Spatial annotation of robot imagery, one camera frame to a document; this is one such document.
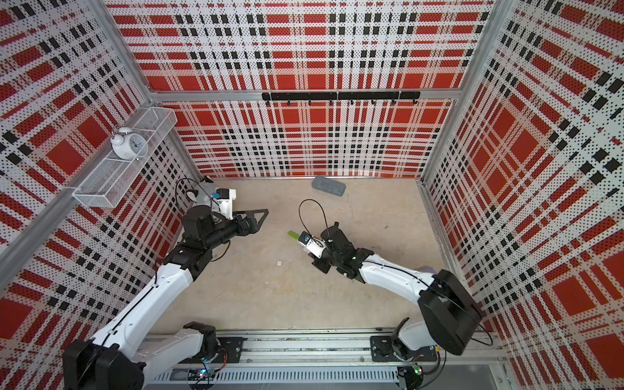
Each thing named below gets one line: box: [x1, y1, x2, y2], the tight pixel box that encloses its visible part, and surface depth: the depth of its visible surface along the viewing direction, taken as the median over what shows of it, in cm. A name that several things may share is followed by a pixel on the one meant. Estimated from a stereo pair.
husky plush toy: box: [186, 175, 217, 206], surface depth 92 cm
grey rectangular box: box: [311, 175, 347, 197], surface depth 117 cm
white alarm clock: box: [110, 126, 149, 161], surface depth 72 cm
